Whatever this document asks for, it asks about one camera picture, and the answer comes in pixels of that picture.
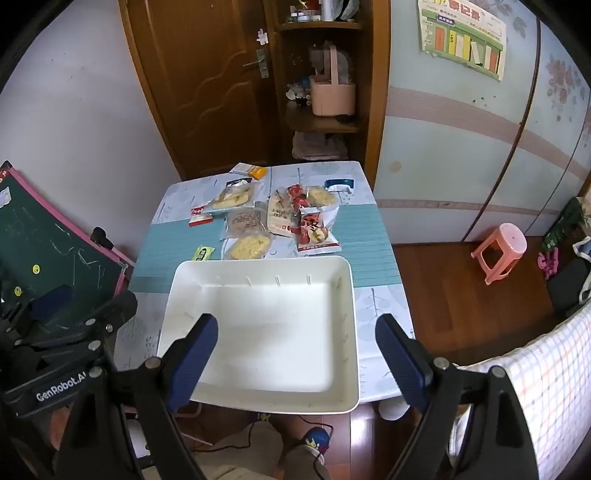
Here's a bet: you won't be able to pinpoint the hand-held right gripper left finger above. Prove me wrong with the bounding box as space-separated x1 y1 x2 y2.
55 313 220 480

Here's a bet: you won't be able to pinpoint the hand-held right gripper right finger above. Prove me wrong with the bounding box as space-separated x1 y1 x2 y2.
375 314 541 480

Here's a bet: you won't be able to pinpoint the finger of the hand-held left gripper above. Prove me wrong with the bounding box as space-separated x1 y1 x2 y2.
69 292 139 334
28 284 75 318

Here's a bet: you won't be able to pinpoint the white plastic tray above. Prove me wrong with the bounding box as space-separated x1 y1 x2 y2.
157 255 361 414

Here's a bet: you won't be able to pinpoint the dark red white snack packet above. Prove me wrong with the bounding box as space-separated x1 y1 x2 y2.
188 204 214 228

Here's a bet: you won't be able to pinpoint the red printed clear snack packet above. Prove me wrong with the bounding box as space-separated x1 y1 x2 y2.
296 205 341 256

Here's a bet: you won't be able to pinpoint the kraft paper snack packet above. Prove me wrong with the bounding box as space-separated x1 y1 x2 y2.
267 189 303 238

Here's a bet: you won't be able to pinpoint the white orange snack packet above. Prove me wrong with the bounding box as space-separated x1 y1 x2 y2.
229 162 267 181

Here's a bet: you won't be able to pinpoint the blue patterned slipper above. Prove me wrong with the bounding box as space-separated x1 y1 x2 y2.
298 427 333 462

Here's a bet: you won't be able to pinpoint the person's beige trousers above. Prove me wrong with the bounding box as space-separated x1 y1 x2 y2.
198 421 331 480

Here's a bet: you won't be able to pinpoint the clear yellow pastry packet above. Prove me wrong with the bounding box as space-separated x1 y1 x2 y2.
305 185 340 209
203 179 264 214
223 232 273 261

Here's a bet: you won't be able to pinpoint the leaf printed tablecloth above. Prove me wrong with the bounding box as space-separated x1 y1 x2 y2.
113 161 415 407

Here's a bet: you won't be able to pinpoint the brown round cake packet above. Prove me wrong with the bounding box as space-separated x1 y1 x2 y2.
223 208 269 240

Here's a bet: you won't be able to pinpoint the checkered white blanket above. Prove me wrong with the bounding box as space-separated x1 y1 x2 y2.
450 300 591 480

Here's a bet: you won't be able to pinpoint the pink toy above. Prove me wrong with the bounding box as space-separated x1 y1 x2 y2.
537 249 559 280

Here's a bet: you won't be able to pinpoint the black box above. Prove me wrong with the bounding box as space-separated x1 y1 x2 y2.
547 258 591 317

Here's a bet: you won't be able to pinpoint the small red snack packet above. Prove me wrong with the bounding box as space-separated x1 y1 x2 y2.
284 184 311 208

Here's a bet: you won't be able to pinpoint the green bag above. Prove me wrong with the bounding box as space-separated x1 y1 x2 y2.
542 196 583 252

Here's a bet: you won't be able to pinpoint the flower printed sliding wardrobe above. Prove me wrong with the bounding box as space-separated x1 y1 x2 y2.
374 0 591 243

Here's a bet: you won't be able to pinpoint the stack of folded cloths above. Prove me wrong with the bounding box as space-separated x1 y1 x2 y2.
292 131 348 161

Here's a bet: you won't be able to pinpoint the brown wooden door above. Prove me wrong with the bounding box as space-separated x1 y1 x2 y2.
117 0 278 181

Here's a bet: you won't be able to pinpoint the wooden corner shelf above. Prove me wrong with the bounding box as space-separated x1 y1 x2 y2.
268 0 391 171

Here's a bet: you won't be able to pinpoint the pink plastic basket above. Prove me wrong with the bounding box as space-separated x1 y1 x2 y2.
308 41 356 117

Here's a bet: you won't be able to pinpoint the pile of small toys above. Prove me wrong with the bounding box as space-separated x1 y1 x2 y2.
285 76 310 107

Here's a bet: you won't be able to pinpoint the green chalkboard with pink frame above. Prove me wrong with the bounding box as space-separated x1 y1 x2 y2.
0 161 134 333

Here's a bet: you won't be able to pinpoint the metal door handle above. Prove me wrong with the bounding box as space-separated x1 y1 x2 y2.
242 48 269 78

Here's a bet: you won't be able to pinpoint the wall poster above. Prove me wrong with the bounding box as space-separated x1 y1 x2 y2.
418 0 508 81

